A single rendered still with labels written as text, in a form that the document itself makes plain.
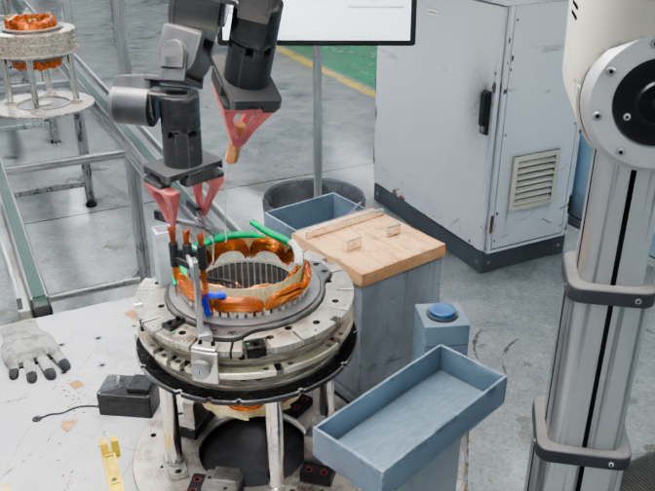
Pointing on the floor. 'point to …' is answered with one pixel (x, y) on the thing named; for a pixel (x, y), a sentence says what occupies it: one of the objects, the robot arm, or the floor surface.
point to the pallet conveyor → (28, 299)
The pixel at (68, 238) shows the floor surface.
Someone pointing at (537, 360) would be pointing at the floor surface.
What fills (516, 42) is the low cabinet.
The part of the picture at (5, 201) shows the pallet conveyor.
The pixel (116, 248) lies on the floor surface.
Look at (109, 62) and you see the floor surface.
